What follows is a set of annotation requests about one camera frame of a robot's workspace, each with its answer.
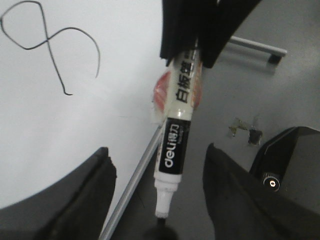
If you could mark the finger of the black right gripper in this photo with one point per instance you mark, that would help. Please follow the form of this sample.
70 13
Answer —
187 24
218 22

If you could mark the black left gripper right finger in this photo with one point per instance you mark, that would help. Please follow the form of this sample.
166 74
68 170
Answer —
241 208

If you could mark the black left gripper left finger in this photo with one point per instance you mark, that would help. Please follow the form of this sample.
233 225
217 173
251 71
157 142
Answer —
73 208

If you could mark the white black whiteboard marker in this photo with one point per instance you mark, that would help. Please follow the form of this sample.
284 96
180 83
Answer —
177 91

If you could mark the grey metal handle bar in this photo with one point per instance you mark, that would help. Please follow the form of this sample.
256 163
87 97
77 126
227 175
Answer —
276 53

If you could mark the white whiteboard with aluminium frame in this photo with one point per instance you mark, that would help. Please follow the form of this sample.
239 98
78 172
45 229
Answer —
76 76

